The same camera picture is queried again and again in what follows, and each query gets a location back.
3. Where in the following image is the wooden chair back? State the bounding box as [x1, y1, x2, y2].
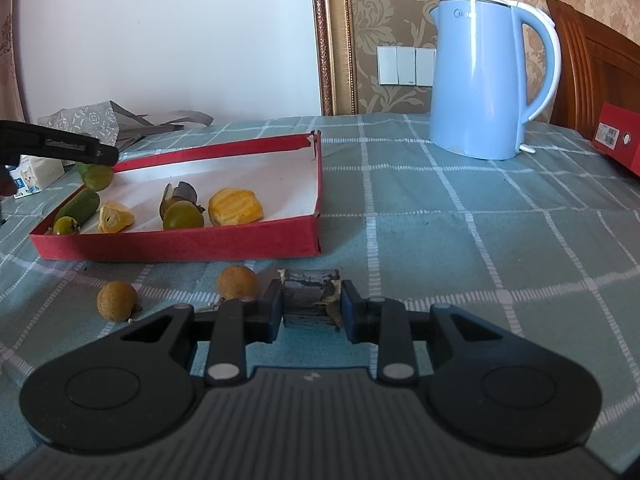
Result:
[546, 0, 640, 137]

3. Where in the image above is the light blue electric kettle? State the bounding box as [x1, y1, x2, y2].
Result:
[428, 0, 564, 161]

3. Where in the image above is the red shallow box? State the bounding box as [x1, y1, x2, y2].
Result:
[28, 130, 323, 264]

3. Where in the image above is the grey patterned gift bag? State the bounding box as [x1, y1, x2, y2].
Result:
[37, 100, 214, 151]

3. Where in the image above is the tissue pack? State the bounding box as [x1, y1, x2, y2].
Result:
[9, 155, 64, 200]

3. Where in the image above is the white wall switch panel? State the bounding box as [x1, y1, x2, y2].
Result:
[377, 45, 436, 87]

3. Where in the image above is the brown longan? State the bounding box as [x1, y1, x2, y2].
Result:
[216, 265, 260, 301]
[97, 281, 139, 321]

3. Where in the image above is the dark eggplant piece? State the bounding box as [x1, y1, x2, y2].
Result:
[280, 268, 344, 331]
[159, 181, 199, 219]

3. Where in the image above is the green cucumber piece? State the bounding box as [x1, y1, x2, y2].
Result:
[52, 189, 101, 234]
[76, 162, 115, 192]

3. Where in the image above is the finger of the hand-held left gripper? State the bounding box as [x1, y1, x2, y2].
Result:
[0, 120, 120, 168]

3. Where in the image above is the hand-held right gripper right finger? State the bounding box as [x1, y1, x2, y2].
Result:
[341, 280, 522, 387]

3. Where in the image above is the gold ornate wall frame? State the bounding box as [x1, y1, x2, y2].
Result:
[307, 0, 489, 117]

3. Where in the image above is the yellow-green tomato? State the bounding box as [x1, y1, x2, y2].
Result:
[162, 201, 205, 231]

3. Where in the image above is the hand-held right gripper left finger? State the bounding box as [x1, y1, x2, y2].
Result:
[117, 278, 284, 387]

